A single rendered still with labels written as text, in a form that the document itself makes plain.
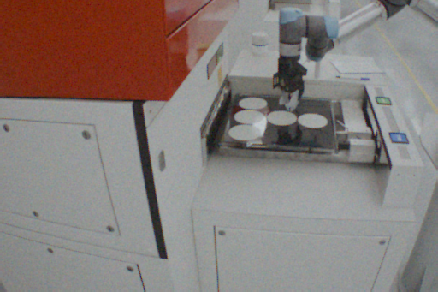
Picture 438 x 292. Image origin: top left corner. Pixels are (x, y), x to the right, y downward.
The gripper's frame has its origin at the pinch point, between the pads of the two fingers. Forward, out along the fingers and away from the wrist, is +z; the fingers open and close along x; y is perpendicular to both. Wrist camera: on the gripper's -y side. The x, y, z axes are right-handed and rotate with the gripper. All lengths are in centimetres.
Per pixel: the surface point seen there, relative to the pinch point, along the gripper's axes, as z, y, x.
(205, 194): 9.3, 45.7, -2.2
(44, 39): -43, 79, -11
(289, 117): 1.2, 5.2, 2.2
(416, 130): 91, -195, 27
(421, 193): 91, -107, 49
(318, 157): 7.4, 13.2, 17.4
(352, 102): 1.1, -19.4, 16.8
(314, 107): 1.4, -7.3, 5.8
